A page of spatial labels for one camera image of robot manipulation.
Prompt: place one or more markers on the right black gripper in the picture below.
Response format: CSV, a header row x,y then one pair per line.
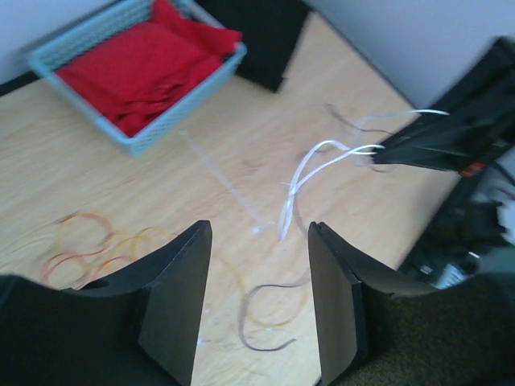
x,y
477,126

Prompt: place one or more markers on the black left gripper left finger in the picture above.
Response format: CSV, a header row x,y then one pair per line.
x,y
136,326

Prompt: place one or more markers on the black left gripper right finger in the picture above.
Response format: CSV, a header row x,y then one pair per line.
x,y
376,326

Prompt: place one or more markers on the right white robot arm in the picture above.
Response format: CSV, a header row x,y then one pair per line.
x,y
465,228

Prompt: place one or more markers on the white zip tie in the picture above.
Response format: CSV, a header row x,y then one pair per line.
x,y
260,222

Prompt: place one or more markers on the black folded cloth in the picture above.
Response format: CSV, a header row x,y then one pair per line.
x,y
270,30

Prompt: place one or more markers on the red cloth in basket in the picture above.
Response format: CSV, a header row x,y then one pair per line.
x,y
138,74

